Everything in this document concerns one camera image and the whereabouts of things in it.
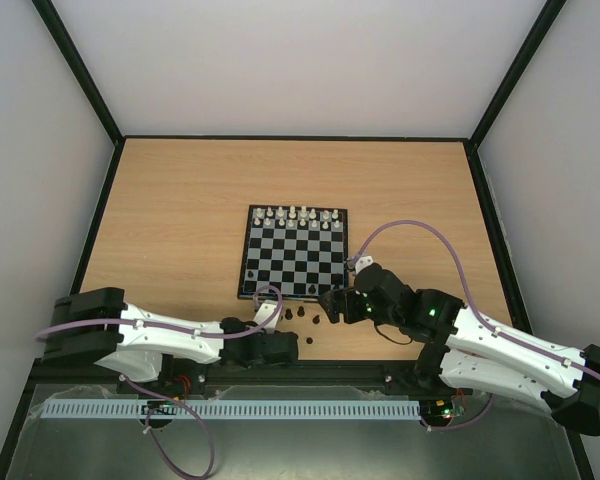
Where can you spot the black cage frame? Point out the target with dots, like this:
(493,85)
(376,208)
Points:
(540,28)

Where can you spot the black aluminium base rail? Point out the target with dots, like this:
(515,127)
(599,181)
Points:
(179,376)

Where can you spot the light blue cable duct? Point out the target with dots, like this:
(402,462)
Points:
(232,409)

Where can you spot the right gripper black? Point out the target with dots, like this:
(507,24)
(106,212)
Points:
(340,306)

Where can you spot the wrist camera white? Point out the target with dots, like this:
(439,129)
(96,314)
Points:
(268,315)
(359,263)

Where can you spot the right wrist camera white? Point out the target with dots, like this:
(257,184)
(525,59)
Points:
(359,263)

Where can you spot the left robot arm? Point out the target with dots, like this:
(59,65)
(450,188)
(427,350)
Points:
(101,328)

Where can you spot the black and silver chessboard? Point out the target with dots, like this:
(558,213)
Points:
(294,257)

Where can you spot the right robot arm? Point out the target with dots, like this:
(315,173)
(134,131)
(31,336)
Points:
(467,350)

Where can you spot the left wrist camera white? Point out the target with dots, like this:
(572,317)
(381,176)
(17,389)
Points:
(268,315)

